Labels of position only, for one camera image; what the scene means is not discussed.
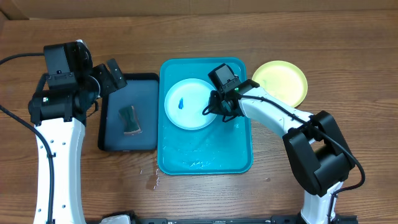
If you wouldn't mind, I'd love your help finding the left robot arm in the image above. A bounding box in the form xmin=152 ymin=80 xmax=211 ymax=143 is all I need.
xmin=28 ymin=40 xmax=127 ymax=223

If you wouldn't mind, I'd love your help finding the teal plastic tray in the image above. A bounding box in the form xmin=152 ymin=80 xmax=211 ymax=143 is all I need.
xmin=157 ymin=57 xmax=253 ymax=175

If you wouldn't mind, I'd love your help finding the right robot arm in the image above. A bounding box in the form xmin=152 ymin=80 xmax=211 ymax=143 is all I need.
xmin=203 ymin=63 xmax=358 ymax=223

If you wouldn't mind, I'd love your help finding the green scrubbing sponge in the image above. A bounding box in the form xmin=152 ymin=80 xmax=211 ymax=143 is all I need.
xmin=119 ymin=106 xmax=142 ymax=135

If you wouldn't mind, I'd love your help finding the black plastic tray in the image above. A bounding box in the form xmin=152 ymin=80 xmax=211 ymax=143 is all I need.
xmin=98 ymin=73 xmax=159 ymax=152

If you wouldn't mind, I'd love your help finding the light blue plate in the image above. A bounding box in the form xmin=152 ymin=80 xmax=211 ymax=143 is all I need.
xmin=164 ymin=78 xmax=216 ymax=131

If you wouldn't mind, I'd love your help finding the yellow-green plate front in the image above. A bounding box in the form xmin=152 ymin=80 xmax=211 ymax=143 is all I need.
xmin=252 ymin=60 xmax=308 ymax=108

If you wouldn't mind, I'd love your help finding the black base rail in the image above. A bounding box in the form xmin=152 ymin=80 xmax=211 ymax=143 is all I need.
xmin=86 ymin=211 xmax=358 ymax=224

